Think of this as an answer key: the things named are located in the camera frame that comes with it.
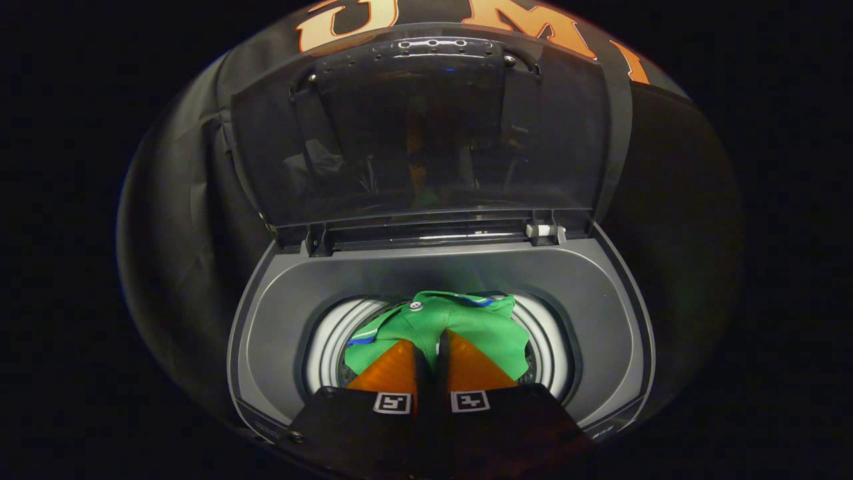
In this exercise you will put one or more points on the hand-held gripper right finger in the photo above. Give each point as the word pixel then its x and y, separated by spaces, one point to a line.
pixel 506 433

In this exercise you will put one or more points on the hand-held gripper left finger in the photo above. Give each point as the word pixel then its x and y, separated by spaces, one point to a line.
pixel 373 433

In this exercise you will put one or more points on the green polo shirt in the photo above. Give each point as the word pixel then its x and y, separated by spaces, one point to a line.
pixel 480 326

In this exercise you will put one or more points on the grey washing machine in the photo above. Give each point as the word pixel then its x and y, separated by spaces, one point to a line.
pixel 600 320

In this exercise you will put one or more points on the dark washing machine lid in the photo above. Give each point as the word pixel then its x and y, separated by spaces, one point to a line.
pixel 426 133

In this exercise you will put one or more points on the black backdrop cloth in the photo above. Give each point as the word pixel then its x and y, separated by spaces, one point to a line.
pixel 680 200

